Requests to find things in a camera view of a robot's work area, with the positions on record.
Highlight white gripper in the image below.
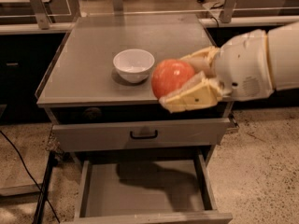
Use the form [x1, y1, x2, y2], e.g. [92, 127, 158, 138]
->
[159, 30, 274, 113]

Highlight red apple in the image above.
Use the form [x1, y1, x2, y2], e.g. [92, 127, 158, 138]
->
[151, 59, 195, 99]

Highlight white ceramic bowl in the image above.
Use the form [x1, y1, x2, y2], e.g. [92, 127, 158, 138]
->
[113, 49, 155, 84]

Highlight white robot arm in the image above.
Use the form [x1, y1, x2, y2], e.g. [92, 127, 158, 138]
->
[159, 22, 299, 113]

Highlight grey top drawer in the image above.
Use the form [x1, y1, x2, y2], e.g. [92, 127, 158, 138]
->
[53, 119, 229, 152]

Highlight grey metal drawer cabinet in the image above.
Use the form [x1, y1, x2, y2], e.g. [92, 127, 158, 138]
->
[36, 14, 237, 158]

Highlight open grey middle drawer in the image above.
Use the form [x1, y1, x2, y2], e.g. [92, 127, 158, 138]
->
[73, 148, 233, 224]

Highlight black metal floor bar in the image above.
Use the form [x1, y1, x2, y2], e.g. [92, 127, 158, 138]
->
[33, 151, 55, 224]

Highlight dark counter cabinets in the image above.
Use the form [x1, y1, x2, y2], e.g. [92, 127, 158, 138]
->
[0, 21, 299, 124]

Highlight black drawer handle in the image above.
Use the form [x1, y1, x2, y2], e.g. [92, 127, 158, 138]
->
[130, 130, 159, 140]

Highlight right metal railing post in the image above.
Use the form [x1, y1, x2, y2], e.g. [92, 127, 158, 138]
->
[220, 0, 236, 23]

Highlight left metal railing post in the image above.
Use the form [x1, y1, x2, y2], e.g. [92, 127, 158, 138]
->
[29, 0, 50, 30]

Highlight black floor cable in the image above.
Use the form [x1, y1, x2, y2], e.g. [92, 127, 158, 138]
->
[0, 130, 61, 224]

